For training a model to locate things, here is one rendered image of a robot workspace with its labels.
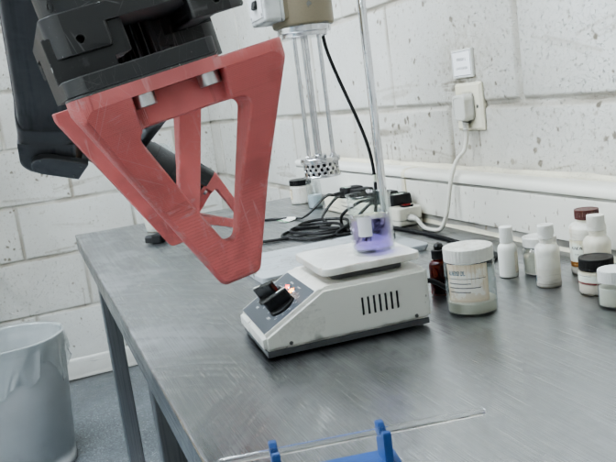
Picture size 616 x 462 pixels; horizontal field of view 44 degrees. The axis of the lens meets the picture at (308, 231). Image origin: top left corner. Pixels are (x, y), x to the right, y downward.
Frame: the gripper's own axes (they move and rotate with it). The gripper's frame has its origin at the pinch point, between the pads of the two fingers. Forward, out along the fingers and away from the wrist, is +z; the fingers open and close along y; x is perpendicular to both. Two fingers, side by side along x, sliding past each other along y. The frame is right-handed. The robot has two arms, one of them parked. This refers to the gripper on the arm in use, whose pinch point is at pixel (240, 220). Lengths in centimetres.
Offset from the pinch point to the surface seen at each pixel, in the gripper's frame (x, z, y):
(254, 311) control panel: 8.5, 6.1, -3.6
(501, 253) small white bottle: -13.9, 33.6, 0.0
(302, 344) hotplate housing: 8.2, 10.2, -12.1
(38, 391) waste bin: 76, 8, 139
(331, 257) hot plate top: -1.7, 10.2, -6.2
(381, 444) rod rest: 8.2, 7.1, -41.9
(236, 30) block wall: -54, 8, 180
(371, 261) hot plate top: -3.5, 12.4, -11.9
